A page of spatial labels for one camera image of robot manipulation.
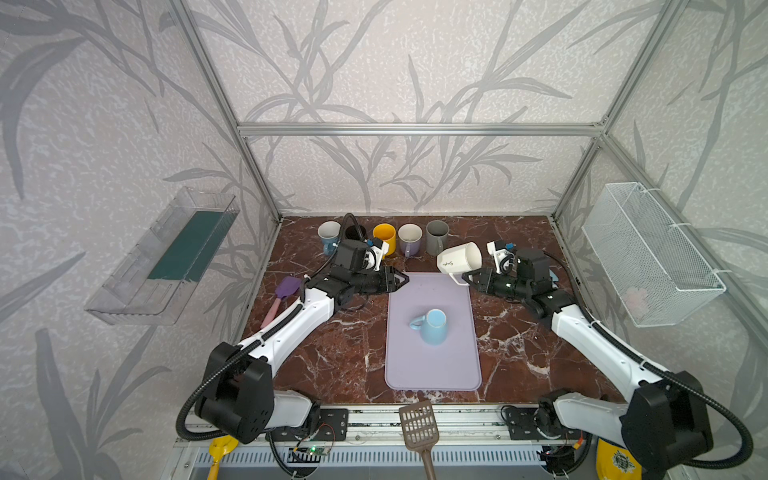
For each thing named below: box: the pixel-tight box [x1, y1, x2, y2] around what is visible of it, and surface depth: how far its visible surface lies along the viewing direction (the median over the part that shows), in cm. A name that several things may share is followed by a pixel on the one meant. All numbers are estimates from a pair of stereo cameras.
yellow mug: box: [372, 223, 397, 256], surface depth 107 cm
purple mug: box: [398, 223, 424, 257], surface depth 107 cm
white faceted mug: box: [437, 241, 483, 286], surface depth 84 cm
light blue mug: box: [409, 308, 448, 346], surface depth 84 cm
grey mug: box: [426, 219, 450, 256], surface depth 104 cm
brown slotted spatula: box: [399, 400, 440, 480], surface depth 73 cm
